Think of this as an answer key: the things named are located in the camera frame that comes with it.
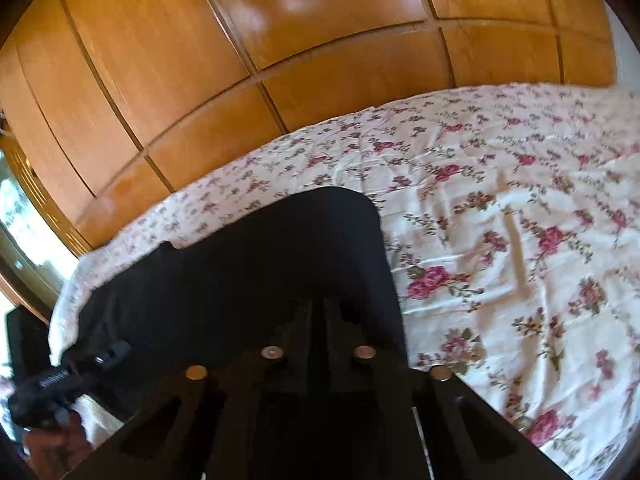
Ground person's left hand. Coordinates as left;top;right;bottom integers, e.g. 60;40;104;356
24;407;98;480

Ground wooden wardrobe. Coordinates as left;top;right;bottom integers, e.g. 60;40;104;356
0;0;620;253

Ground window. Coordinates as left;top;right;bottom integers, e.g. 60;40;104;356
0;152;68;316

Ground floral bedspread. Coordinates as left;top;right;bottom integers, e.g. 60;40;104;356
47;82;640;480

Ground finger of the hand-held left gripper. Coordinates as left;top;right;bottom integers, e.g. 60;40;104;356
62;339;134;377

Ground dark object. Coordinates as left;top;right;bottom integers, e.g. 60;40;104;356
4;307;53;381

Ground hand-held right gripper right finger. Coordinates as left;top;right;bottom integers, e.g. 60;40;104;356
325;297;576;480

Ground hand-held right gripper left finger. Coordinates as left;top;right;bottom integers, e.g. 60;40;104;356
65;297;323;480

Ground black pants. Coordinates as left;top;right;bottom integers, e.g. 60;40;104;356
59;186;407;413

